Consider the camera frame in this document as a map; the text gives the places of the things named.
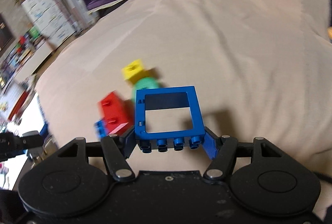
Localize red long toy brick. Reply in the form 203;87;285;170
98;91;134;136

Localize white wall plug charger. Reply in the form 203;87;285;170
26;146;47;163

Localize blue square frame brick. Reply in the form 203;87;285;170
134;86;205;153

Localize white drawer cabinet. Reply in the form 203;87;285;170
21;0;75;47

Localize green round toy piece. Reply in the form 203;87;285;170
132;76;160;98

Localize blue toy brick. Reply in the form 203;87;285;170
94;119;108;140

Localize beige blanket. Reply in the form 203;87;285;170
37;0;331;175

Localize small yellow cube brick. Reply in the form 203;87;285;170
122;59;146;84

